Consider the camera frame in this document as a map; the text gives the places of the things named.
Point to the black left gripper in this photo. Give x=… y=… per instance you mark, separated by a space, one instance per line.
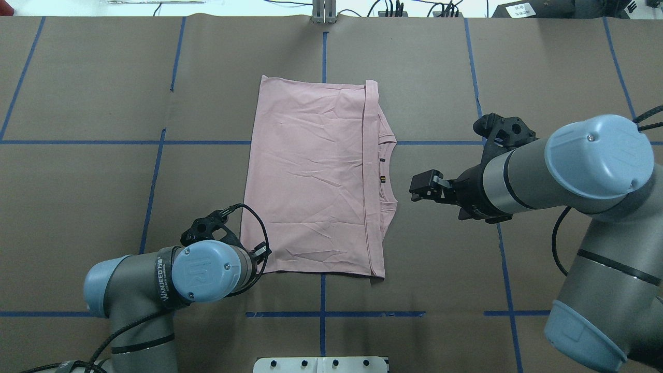
x=260 y=253

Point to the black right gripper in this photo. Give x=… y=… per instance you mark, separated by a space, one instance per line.
x=469 y=190

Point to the pink t-shirt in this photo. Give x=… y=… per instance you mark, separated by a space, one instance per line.
x=319 y=176

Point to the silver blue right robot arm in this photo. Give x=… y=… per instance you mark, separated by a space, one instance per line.
x=608 y=310

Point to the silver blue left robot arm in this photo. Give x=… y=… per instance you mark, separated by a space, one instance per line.
x=140 y=294

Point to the black control box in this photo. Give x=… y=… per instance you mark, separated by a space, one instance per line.
x=565 y=9

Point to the red cylinder bottle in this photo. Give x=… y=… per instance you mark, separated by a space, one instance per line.
x=6 y=10

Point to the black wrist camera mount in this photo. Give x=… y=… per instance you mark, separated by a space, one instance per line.
x=203 y=228
x=502 y=135

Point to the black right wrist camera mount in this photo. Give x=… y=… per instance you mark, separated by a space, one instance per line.
x=502 y=135

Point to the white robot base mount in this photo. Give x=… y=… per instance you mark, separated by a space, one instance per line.
x=323 y=364

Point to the aluminium frame post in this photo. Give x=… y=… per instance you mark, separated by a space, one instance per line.
x=324 y=12

